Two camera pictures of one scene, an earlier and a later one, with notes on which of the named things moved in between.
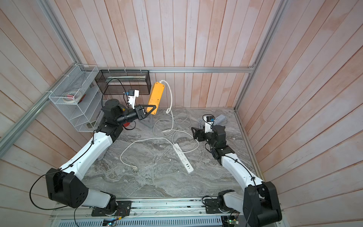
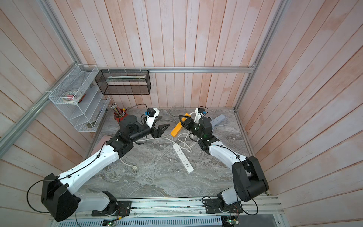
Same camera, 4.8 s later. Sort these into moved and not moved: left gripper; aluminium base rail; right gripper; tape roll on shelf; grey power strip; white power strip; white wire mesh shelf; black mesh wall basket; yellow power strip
Moved: yellow power strip; right gripper; left gripper
Not moved: grey power strip; black mesh wall basket; white power strip; white wire mesh shelf; tape roll on shelf; aluminium base rail
